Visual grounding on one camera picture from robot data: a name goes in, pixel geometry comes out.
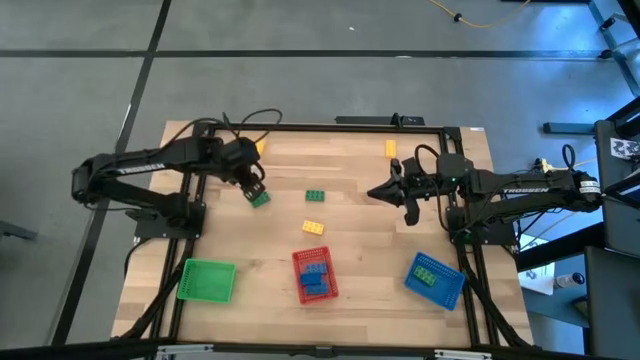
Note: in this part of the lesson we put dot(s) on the silver bracket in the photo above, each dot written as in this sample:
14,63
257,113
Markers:
182,349
462,354

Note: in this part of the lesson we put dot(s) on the blue plastic basket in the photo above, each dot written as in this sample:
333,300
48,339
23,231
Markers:
445,291

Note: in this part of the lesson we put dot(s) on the green plastic basket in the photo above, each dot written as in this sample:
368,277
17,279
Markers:
207,281

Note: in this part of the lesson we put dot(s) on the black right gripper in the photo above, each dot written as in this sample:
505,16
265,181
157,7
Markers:
422,180

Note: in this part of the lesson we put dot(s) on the black equipment cabinet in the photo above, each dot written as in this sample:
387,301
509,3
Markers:
615,300
620,220

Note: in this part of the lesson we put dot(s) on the marker tag sheet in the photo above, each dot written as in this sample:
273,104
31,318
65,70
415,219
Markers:
624,148

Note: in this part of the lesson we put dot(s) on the grey floor bar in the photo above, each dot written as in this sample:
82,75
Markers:
570,128

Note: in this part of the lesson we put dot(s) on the grey desk foot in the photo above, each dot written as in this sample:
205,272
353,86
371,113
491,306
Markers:
15,231

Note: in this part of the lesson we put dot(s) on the black table frame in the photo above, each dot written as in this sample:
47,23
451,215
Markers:
325,128

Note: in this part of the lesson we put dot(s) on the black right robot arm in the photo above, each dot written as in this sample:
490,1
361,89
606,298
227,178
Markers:
525,189

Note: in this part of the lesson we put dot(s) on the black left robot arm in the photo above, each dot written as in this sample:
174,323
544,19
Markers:
140,167

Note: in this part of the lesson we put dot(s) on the black bar with clamp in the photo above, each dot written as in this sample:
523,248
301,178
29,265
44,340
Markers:
370,120

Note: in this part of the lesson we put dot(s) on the red plastic basket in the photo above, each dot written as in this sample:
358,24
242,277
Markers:
300,257

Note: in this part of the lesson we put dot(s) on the yellow power strip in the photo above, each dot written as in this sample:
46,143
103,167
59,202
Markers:
544,166

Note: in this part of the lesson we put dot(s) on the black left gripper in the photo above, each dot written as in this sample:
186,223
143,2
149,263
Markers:
240,157

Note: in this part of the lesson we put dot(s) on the white paper sheet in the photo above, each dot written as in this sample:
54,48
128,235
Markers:
537,280

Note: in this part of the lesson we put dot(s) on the black gantry frame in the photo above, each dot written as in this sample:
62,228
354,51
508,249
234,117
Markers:
75,350

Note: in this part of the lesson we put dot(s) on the yellow toy brick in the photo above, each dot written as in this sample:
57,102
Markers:
313,228
260,147
390,149

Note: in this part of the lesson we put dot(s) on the green toy brick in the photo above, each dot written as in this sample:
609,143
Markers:
315,196
424,276
262,201

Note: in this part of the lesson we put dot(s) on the metal rack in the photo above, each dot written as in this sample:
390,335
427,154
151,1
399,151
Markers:
622,50

